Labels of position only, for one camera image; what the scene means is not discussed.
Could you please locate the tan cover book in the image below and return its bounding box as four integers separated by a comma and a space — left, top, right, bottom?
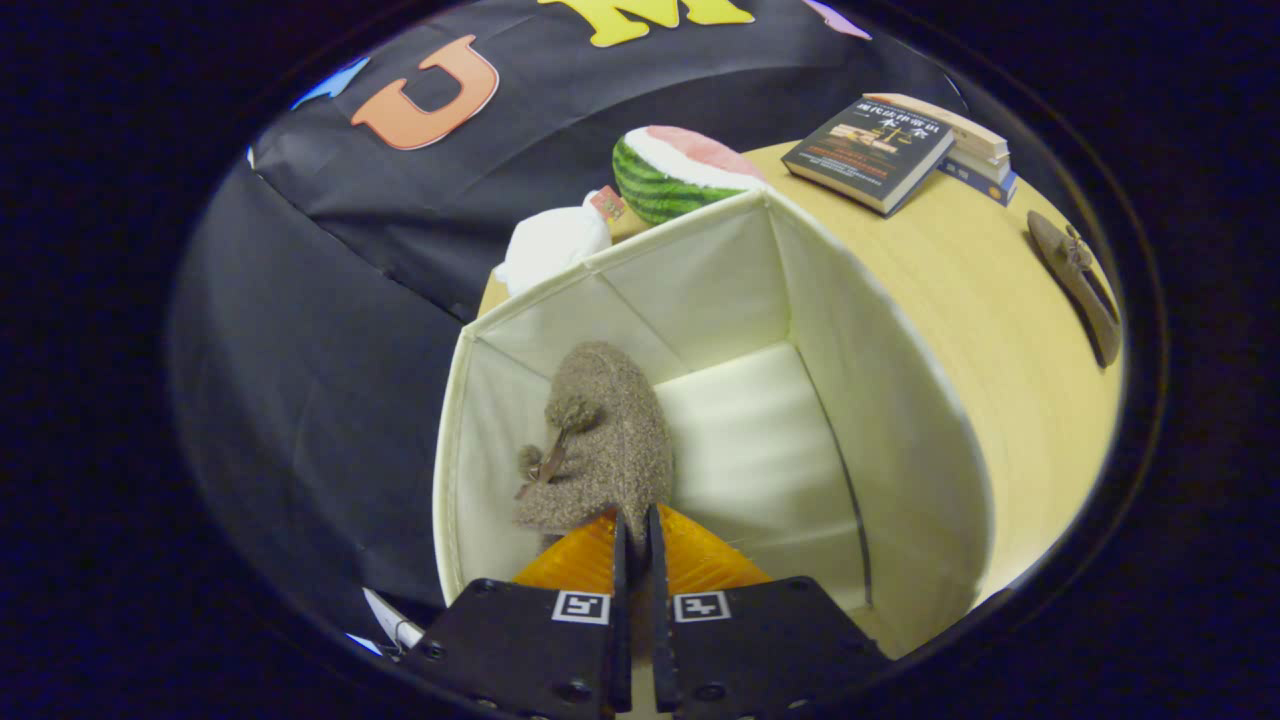
865, 92, 1011, 186

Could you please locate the watermelon slice plush toy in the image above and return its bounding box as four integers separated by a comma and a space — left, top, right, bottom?
612, 125, 769, 226

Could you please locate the white plush toy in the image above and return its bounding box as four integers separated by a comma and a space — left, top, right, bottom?
495, 188, 629, 297

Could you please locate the black cover book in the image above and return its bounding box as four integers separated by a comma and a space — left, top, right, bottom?
782, 97, 956, 217

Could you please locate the cream fabric storage box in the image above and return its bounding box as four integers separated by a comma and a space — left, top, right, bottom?
432, 190, 996, 661

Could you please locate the small white device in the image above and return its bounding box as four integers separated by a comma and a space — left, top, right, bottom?
362, 588, 426, 651

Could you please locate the blue cover book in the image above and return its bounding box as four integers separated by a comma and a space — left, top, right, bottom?
940, 158, 1019, 207

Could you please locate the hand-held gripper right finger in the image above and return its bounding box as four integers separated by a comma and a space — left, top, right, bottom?
645, 503, 893, 720

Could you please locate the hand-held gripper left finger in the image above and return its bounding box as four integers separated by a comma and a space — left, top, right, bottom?
405, 507, 631, 720

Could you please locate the brown fuzzy slipper shoe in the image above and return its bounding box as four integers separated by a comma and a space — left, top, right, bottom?
513, 342, 676, 551
1028, 210, 1123, 369

